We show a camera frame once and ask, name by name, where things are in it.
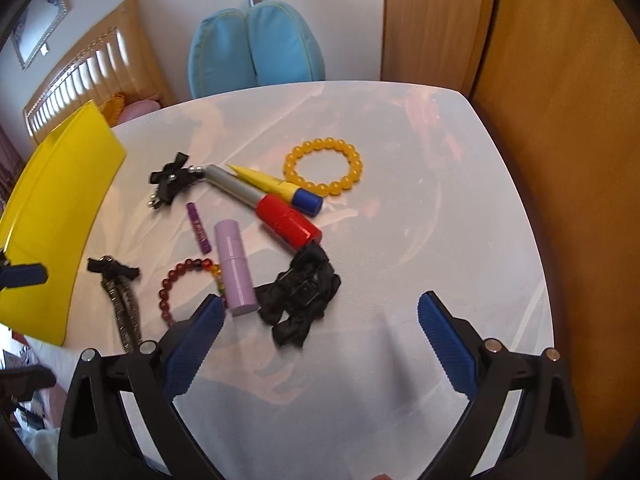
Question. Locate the black bow clip with beads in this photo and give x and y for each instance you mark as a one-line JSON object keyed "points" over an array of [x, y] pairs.
{"points": [[172, 180]]}

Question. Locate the wooden wardrobe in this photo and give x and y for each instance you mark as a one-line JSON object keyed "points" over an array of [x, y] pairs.
{"points": [[575, 160]]}

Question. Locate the yellow tube with blue cap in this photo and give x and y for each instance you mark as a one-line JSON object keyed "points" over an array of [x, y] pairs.
{"points": [[270, 185]]}

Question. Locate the lilac cylindrical bottle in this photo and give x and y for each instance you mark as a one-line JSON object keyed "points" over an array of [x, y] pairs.
{"points": [[235, 270]]}

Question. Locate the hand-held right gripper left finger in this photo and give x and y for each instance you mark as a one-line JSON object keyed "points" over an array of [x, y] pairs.
{"points": [[195, 345]]}

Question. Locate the black fabric scrunchie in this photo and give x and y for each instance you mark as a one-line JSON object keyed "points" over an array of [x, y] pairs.
{"points": [[300, 290]]}

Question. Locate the silver framed wall picture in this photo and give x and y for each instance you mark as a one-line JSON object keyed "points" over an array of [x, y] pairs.
{"points": [[35, 25]]}

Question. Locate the black padded object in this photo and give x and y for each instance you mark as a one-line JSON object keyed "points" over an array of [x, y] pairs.
{"points": [[25, 377]]}

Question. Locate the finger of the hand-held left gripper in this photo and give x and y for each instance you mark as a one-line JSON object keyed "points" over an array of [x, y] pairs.
{"points": [[25, 275]]}

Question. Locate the wooden bed headboard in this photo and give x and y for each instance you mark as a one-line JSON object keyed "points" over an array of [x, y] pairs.
{"points": [[90, 70]]}

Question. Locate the silver tube with red cap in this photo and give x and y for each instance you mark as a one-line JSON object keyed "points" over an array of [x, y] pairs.
{"points": [[285, 220]]}

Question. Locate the yellow plastic bin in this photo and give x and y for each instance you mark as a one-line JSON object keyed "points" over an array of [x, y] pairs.
{"points": [[50, 210]]}

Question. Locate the purple lip balm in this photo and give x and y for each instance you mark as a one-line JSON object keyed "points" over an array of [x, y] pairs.
{"points": [[198, 227]]}

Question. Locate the blue padded chair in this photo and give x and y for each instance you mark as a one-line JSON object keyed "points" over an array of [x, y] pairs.
{"points": [[260, 45]]}

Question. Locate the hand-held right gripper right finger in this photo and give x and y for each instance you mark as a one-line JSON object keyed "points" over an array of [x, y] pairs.
{"points": [[445, 340]]}

